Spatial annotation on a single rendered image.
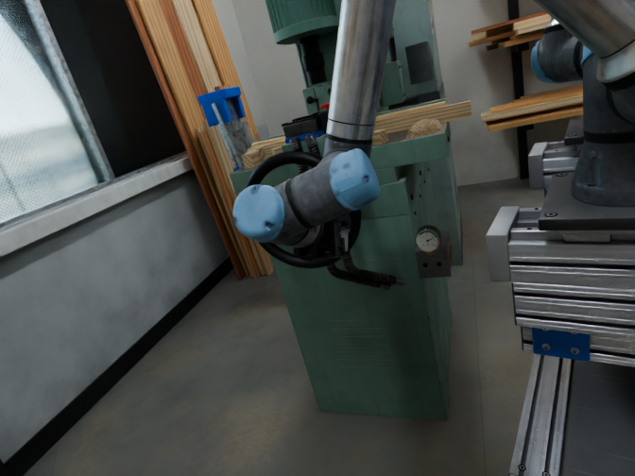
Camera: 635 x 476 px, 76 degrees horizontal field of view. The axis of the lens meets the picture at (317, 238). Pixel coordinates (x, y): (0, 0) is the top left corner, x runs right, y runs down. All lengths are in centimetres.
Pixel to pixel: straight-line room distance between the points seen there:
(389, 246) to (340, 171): 62
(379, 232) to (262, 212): 62
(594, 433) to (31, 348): 190
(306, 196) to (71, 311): 170
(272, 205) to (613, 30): 40
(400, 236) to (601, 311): 51
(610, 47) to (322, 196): 34
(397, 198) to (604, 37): 65
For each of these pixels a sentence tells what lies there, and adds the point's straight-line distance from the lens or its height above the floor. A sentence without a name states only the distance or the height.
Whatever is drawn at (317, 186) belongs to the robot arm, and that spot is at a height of 95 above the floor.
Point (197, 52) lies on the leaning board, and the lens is 299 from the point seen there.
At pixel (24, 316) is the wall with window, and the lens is 200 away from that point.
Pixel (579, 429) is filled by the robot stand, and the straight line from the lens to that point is 119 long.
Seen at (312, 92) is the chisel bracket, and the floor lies 106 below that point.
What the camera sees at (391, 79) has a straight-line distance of 133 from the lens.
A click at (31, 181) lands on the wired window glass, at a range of 217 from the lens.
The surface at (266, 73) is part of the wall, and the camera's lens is 384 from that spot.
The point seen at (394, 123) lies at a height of 92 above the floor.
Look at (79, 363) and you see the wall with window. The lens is 216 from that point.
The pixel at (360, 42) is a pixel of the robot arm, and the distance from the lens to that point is 62.
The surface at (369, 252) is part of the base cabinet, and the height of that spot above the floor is 61.
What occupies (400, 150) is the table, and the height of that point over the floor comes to 88.
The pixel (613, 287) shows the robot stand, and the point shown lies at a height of 69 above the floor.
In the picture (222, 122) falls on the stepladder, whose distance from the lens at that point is 207.
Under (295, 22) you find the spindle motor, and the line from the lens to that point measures 116.
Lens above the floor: 107
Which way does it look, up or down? 20 degrees down
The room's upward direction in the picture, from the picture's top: 15 degrees counter-clockwise
